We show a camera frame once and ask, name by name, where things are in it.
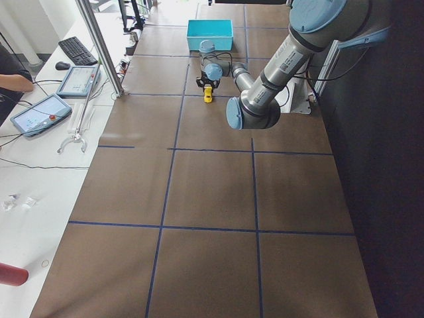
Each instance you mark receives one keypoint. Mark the upper teach pendant tablet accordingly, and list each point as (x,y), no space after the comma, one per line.
(78,81)

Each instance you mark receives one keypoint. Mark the red fire extinguisher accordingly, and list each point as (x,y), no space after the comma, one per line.
(12,276)

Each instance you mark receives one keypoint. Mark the turquoise plastic bin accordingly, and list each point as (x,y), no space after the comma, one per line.
(220,32)

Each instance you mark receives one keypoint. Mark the yellow beetle toy car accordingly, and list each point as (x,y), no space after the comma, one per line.
(208,94)

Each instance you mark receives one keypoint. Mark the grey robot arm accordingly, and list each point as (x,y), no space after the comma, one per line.
(313,25)

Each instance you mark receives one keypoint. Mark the crumpled clear plastic wrap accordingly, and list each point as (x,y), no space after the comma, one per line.
(11,201)

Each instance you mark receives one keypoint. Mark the metal cup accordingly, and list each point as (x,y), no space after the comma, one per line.
(134,36)

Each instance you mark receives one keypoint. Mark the person forearm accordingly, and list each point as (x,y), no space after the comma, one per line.
(16,82)

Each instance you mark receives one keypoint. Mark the black keyboard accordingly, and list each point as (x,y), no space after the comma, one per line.
(77,52)

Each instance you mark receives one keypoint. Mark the lower teach pendant tablet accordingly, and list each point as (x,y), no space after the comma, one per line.
(41,116)

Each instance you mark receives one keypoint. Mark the aluminium frame post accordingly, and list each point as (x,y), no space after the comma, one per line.
(100,45)

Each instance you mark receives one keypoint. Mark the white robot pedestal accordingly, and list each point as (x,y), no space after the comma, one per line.
(294,98)

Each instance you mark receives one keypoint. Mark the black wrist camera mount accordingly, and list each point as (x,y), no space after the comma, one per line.
(204,82)

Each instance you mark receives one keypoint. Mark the black computer mouse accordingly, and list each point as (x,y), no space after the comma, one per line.
(62,66)

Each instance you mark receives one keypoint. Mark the green handled reacher grabber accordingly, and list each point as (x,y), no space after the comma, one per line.
(76,126)

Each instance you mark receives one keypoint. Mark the teach pendant tablet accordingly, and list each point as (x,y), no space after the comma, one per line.
(41,116)
(78,81)

